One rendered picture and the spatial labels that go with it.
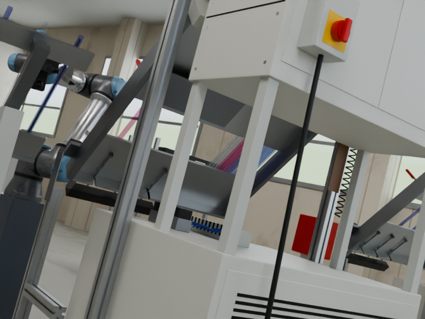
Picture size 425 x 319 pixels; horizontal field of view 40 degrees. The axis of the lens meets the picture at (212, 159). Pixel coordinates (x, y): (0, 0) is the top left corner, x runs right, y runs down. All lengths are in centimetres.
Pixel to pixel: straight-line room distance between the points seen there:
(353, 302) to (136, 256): 54
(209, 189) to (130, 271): 81
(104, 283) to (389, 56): 91
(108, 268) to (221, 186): 82
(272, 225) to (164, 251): 473
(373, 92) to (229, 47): 36
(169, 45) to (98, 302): 69
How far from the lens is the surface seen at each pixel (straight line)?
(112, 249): 153
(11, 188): 244
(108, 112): 184
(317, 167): 588
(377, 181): 528
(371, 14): 146
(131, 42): 819
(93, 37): 938
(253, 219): 622
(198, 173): 214
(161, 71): 155
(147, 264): 143
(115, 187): 207
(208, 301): 121
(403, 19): 155
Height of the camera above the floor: 70
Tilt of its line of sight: 5 degrees up
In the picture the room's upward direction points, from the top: 15 degrees clockwise
